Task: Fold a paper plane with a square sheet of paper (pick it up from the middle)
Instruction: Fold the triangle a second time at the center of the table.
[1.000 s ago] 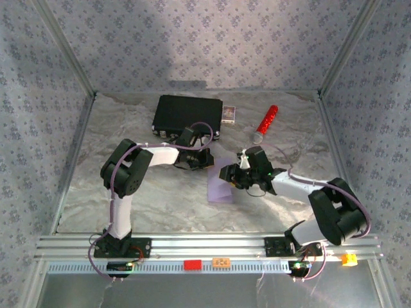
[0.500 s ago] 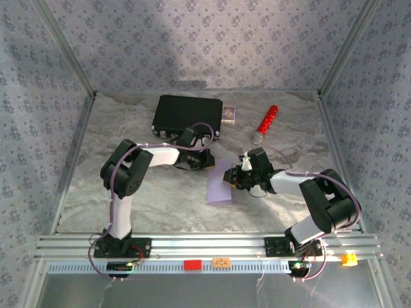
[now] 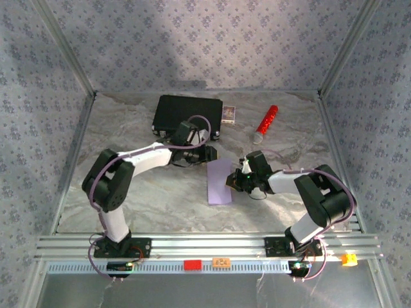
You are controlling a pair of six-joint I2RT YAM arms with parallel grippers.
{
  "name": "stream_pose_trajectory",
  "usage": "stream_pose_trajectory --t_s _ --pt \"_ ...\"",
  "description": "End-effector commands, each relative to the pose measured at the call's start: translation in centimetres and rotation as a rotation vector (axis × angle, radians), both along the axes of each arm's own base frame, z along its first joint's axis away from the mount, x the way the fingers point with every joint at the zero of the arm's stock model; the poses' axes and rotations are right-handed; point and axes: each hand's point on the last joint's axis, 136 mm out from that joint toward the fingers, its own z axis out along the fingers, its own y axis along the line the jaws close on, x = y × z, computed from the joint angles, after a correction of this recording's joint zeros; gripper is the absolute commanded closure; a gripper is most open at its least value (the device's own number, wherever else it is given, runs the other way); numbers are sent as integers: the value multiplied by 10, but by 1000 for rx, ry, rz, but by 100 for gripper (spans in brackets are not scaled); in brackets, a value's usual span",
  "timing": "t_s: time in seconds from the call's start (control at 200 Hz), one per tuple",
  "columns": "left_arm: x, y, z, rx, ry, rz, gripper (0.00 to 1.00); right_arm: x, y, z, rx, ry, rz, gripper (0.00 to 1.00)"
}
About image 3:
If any aluminium mounting rail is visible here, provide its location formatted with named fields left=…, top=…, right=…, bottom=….
left=33, top=214, right=385, bottom=261

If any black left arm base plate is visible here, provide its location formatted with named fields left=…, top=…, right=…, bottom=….
left=92, top=236, right=152, bottom=259

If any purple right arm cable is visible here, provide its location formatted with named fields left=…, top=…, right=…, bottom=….
left=261, top=149, right=358, bottom=283

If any aluminium table side rail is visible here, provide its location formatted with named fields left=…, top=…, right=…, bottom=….
left=49, top=92, right=97, bottom=235
left=316, top=91, right=367, bottom=234

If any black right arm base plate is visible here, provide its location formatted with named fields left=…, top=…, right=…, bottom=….
left=263, top=236, right=324, bottom=257

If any small printed card box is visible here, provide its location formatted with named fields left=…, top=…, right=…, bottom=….
left=221, top=105, right=238, bottom=124

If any lilac paper sheet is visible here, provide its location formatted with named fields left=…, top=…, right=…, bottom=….
left=207, top=158, right=232, bottom=206

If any red toy microphone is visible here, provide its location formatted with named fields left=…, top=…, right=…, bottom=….
left=250, top=105, right=279, bottom=144

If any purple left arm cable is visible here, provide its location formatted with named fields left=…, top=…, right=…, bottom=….
left=88, top=114, right=213, bottom=284

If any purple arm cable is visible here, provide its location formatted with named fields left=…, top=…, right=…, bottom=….
left=88, top=114, right=213, bottom=284
left=261, top=149, right=358, bottom=283

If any aluminium frame post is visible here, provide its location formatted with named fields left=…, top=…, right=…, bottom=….
left=317, top=0, right=383, bottom=97

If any black hard case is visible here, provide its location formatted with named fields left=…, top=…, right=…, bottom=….
left=151, top=94, right=224, bottom=142

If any grey slotted cable duct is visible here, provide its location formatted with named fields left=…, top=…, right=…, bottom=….
left=46, top=260, right=312, bottom=274

